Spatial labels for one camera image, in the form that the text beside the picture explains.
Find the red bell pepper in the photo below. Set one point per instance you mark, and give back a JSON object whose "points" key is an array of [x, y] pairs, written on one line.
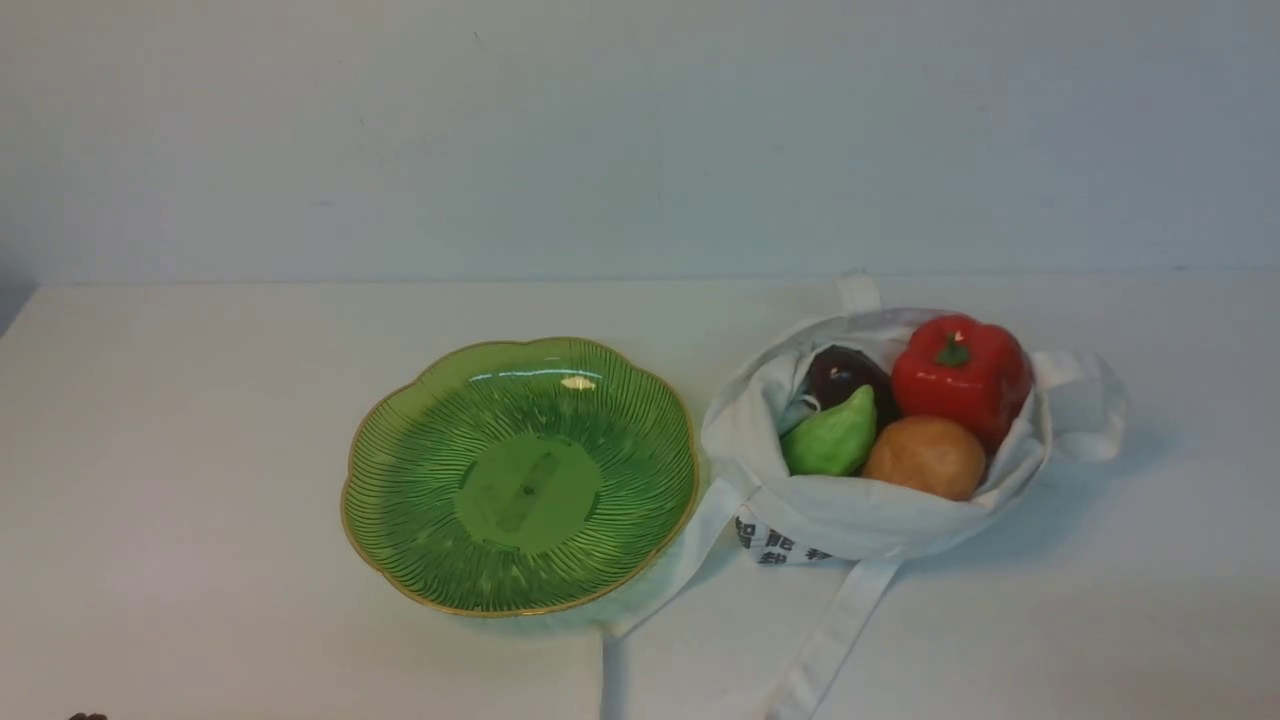
{"points": [[963, 370]]}

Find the white cloth tote bag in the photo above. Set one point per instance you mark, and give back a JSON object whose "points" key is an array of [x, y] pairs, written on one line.
{"points": [[1076, 409]]}

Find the green glass flower plate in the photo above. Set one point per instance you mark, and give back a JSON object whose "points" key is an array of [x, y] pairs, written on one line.
{"points": [[515, 479]]}

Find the dark purple eggplant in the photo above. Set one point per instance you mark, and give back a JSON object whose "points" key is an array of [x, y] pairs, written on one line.
{"points": [[837, 371]]}

